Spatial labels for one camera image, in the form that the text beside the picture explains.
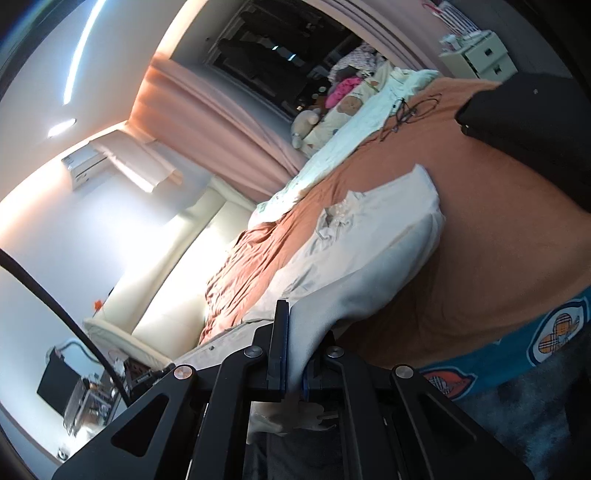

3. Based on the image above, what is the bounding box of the beige jacket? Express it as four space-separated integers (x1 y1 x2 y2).
197 163 447 444

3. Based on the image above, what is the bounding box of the pink clothing pile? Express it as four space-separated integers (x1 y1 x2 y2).
325 76 363 109

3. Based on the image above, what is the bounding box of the white bedside cabinet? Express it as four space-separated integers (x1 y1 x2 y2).
439 30 518 82

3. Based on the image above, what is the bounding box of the brown bed cover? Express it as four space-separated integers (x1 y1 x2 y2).
200 78 590 367

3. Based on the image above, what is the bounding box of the cream padded headboard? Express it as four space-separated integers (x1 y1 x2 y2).
83 177 256 370

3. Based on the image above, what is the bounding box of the light blue blanket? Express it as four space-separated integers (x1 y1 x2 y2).
247 68 439 229

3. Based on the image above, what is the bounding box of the bear print cushion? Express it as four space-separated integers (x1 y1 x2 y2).
300 73 390 158

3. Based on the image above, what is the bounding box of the blue patterned bed sheet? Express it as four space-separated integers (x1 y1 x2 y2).
421 289 590 401

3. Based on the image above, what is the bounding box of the black bedside furniture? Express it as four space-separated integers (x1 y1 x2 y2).
37 349 89 416

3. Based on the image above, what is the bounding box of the beige plush toy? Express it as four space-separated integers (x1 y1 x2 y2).
290 109 321 149

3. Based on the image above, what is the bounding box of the pink left curtain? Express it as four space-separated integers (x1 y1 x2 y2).
128 54 307 202

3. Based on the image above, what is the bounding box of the white air conditioner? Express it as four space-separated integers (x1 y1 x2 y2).
61 145 111 190

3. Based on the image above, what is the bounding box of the black cable on bed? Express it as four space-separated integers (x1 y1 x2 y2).
378 93 444 143

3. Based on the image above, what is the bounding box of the black camera cable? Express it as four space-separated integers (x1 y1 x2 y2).
0 248 133 407

